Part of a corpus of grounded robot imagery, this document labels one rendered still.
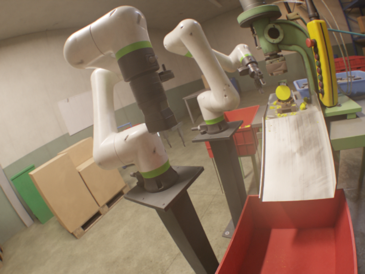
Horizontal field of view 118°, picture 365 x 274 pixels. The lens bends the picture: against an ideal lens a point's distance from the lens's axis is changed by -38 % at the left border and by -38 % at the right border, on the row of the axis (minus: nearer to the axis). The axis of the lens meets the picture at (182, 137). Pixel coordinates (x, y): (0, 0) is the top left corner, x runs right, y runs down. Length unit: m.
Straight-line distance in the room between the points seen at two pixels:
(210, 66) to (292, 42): 0.41
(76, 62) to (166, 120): 0.28
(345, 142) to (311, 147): 0.13
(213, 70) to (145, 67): 0.52
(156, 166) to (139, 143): 0.10
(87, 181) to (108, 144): 1.91
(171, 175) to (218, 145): 0.50
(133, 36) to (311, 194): 0.66
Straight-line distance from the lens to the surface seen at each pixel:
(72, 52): 0.47
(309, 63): 0.87
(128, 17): 0.43
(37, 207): 3.82
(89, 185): 2.58
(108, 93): 0.84
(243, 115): 1.88
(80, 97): 4.98
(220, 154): 1.13
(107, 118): 0.76
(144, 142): 0.61
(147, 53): 0.41
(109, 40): 0.44
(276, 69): 0.81
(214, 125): 1.05
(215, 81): 0.88
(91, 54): 0.46
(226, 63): 1.18
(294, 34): 0.88
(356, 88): 1.18
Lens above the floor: 1.25
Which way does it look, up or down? 16 degrees down
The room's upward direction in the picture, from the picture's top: 20 degrees counter-clockwise
